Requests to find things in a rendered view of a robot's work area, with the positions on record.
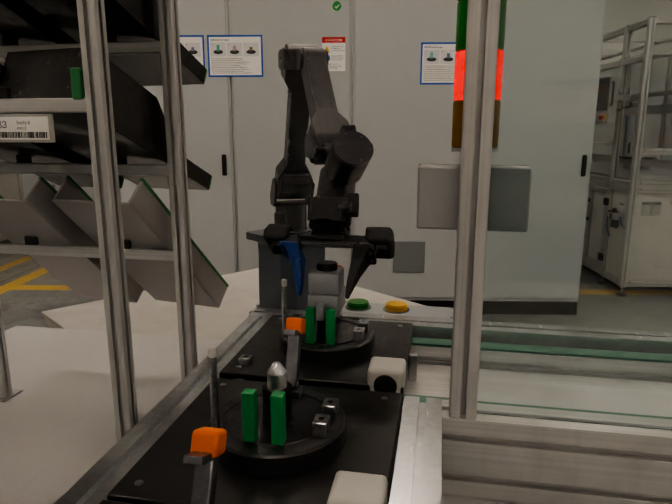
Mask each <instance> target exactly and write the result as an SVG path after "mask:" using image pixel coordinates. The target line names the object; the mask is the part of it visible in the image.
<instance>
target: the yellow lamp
mask: <svg viewBox="0 0 672 504"><path fill-rule="evenodd" d="M462 116H463V100H458V101H454V102H453V116H452V140H451V146H452V147H461V137H462Z"/></svg>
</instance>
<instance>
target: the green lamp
mask: <svg viewBox="0 0 672 504"><path fill-rule="evenodd" d="M467 8H468V0H461V1H459V2H458V3H457V23H456V47H455V51H456V52H459V51H463V50H466V30H467Z"/></svg>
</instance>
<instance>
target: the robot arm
mask: <svg viewBox="0 0 672 504"><path fill-rule="evenodd" d="M328 62H329V56H328V50H326V49H323V48H319V45H311V44H287V43H286V44H285V47H283V48H282V49H280V50H279V53H278V67H279V69H280V70H281V76H282V78H283V80H284V81H285V83H286V85H287V87H288V91H287V92H288V98H287V115H286V124H285V125H286V131H285V148H284V155H283V156H284V157H283V159H282V160H281V161H280V163H279V164H278V165H277V166H276V170H275V178H273V179H272V185H271V191H270V203H271V205H272V206H274V207H276V212H275V213H274V223H275V224H269V225H268V226H267V227H266V228H265V229H264V234H263V237H264V239H265V241H266V243H267V244H268V246H269V248H270V250H271V252H272V253H273V254H278V255H284V257H285V259H286V260H287V261H291V265H292V269H293V274H294V279H295V285H296V290H297V294H298V296H301V295H302V291H303V285H304V273H305V262H306V259H305V256H304V254H303V252H302V250H303V247H326V248H353V250H352V259H351V264H350V269H349V273H348V278H347V283H346V290H345V298H346V299H349V297H350V295H351V294H352V292H353V290H354V288H355V286H356V284H357V283H358V281H359V279H360V277H361V276H362V275H363V273H364V272H365V271H366V269H367V268H368V267H369V265H375V264H376V263H377V259H392V258H393V257H394V252H395V241H394V232H393V230H392V229H391V228H390V227H367V228H366V233H365V236H359V235H350V231H351V222H352V217H358V215H359V194H358V193H355V186H356V182H358V181H359V180H360V179H361V177H362V175H363V173H364V171H365V169H366V167H367V165H368V163H369V162H370V160H371V158H372V156H373V152H374V149H373V144H372V143H371V142H370V140H369V139H368V138H367V137H366V136H365V135H363V134H362V133H360V132H357V131H356V127H355V125H349V122H348V120H347V119H346V118H344V117H343V116H342V115H341V114H340V113H339V112H338V109H337V105H336V100H335V96H334V92H333V87H332V83H331V78H330V74H329V69H328ZM309 115H310V125H309V129H308V124H309ZM306 157H307V158H309V160H310V162H311V163H313V164H315V165H325V166H324V167H323V168H322V169H321V170H320V175H319V182H318V189H317V196H315V197H313V194H314V189H315V183H314V182H313V179H312V176H311V174H310V171H309V169H308V167H307V165H306V163H305V162H306ZM277 199H280V200H281V199H305V200H286V201H277ZM307 205H308V217H307ZM307 220H308V221H309V224H308V228H310V229H312V231H311V230H308V229H307ZM310 232H311V234H304V233H310ZM376 258H377V259H376Z"/></svg>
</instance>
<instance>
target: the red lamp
mask: <svg viewBox="0 0 672 504"><path fill-rule="evenodd" d="M465 51H466V50H463V51H459V52H456V53H455V70H454V93H453V99H454V100H455V101H458V100H463V94H464V73H465Z"/></svg>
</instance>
